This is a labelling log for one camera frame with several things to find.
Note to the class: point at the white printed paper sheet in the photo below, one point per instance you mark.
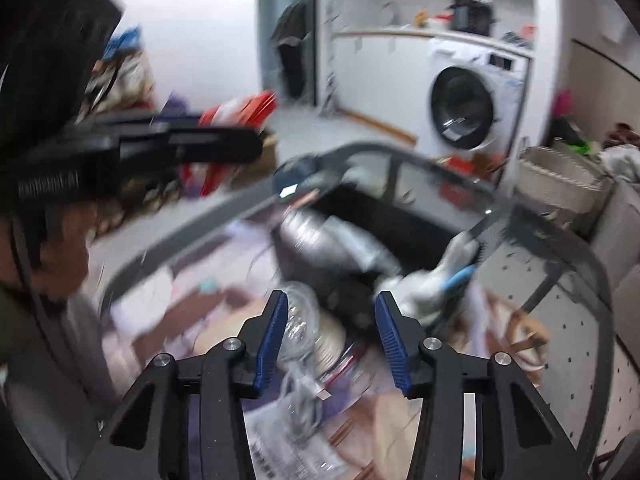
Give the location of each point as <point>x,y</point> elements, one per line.
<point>145,300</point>

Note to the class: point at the red packet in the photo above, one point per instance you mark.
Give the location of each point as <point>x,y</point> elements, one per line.
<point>240,107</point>

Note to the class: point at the brown cardboard box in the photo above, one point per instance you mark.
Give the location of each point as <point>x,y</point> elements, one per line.
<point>268,147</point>

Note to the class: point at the brown woven object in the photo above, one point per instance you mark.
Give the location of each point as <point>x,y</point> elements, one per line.
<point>520,335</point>

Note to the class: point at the white and blue toy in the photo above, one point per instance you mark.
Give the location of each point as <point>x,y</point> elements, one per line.
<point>430,280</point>

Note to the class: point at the white washing machine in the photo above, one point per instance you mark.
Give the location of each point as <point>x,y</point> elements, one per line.
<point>465,105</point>

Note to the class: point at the red box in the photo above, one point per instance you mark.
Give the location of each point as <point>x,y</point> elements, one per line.
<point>457,180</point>

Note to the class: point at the grey sofa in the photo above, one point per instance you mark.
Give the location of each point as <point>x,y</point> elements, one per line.
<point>625,220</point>

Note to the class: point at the white printed pouch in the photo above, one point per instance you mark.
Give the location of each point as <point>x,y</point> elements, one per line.
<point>285,440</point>

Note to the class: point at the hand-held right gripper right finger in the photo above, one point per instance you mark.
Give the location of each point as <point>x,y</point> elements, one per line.
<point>392,342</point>

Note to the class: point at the white garment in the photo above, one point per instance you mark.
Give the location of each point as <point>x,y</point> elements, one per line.
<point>622,162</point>

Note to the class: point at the plaid garment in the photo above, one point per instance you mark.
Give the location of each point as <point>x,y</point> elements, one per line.
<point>625,135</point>

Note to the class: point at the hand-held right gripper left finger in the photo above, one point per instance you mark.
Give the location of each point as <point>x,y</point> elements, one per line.
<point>270,345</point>

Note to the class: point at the pink cloth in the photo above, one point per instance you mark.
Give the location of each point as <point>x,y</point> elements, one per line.
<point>562,105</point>

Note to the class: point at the printed desk mat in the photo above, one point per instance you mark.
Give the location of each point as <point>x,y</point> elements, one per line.
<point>210,320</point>

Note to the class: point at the black pressure cooker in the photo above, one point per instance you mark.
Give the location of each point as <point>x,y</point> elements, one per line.
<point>470,17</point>

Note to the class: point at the clear bag of cotton pads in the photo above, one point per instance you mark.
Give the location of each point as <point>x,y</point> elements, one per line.
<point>325,335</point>

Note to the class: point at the dark blue pouch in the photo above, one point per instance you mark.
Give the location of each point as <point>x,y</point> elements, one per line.
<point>300,172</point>

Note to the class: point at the person's left hand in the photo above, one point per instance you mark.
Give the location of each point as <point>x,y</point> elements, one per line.
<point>65,250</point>

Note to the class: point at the white lower cabinets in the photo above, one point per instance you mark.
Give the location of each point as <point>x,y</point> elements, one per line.
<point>370,75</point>

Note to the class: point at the green bag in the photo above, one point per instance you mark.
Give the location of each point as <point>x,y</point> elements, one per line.
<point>577,146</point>

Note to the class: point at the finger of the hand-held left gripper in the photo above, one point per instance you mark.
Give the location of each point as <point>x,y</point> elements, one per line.
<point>220,146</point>
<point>140,121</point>

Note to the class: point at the silver foil bag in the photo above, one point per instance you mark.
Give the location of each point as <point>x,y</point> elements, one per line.
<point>340,245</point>

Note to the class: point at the wicker basket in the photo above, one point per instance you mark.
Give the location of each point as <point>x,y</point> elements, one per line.
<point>560,180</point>

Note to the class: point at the black cardboard box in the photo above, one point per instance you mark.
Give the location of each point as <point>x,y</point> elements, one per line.
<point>400,220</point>

